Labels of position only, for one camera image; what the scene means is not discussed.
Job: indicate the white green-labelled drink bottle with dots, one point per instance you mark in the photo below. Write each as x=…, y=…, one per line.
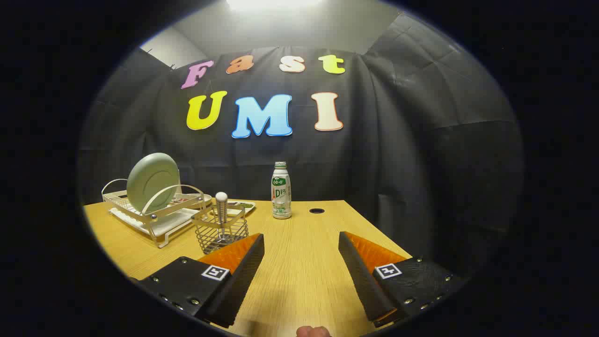
x=281, y=196

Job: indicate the pale green plate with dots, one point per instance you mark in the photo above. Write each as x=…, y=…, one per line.
x=152, y=182

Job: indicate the black backdrop cloth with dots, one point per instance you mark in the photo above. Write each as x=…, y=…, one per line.
x=398, y=140

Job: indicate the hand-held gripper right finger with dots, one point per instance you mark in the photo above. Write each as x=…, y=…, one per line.
x=362, y=281

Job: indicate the white-tipped spoon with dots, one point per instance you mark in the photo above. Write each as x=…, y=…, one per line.
x=221, y=203

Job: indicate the white divided tray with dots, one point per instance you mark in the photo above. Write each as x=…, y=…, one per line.
x=246, y=205

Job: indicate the ceiling light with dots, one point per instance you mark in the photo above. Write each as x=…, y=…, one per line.
x=271, y=3

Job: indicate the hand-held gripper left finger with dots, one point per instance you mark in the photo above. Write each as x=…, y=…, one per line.
x=243, y=281

